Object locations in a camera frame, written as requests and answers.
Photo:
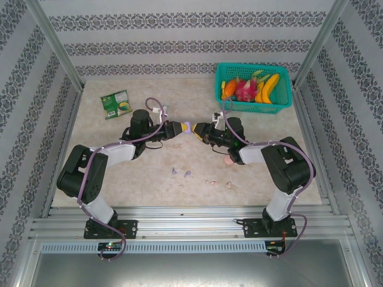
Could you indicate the aluminium mounting rail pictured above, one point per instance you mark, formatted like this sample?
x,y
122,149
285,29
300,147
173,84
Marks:
x,y
191,222

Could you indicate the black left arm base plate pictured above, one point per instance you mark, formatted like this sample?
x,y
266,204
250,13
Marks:
x,y
130,228

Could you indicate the aluminium frame side rail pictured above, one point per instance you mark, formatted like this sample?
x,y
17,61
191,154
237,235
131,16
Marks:
x,y
311,125
64,134

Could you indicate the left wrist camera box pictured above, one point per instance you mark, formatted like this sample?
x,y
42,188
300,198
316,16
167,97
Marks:
x,y
165,111

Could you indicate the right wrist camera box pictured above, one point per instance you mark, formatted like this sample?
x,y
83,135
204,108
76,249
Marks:
x,y
218,117

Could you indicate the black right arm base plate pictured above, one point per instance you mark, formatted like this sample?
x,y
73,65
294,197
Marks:
x,y
251,228

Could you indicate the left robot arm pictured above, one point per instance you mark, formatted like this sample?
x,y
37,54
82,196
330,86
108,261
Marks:
x,y
113,152

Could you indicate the pink earbud charging case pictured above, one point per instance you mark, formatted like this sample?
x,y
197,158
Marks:
x,y
229,161

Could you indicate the teal plastic basket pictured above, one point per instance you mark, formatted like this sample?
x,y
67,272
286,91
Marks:
x,y
251,107

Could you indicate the purple earbud charging case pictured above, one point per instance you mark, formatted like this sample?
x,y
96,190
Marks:
x,y
188,125

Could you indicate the orange toy fruit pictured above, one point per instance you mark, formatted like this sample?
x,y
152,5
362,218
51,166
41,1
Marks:
x,y
230,88

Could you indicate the small yellow toy fruit piece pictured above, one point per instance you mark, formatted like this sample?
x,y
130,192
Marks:
x,y
223,88

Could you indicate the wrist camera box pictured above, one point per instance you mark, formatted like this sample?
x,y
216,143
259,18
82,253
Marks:
x,y
165,111
218,117

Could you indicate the small circuit board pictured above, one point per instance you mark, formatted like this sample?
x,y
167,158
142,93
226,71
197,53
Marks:
x,y
110,246
275,249

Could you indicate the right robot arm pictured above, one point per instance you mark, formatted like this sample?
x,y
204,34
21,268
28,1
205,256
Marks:
x,y
287,167

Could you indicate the aluminium frame post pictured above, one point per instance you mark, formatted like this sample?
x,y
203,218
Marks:
x,y
320,42
57,48

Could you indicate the yellow toy banana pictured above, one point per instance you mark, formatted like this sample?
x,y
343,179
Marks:
x,y
269,86

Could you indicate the metal sheet panel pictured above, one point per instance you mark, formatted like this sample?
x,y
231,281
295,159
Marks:
x,y
191,270

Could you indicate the green snack packet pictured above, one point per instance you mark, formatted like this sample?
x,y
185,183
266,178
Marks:
x,y
116,104

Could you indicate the pink toy dragon fruit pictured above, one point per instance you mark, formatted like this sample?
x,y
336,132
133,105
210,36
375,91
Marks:
x,y
245,89

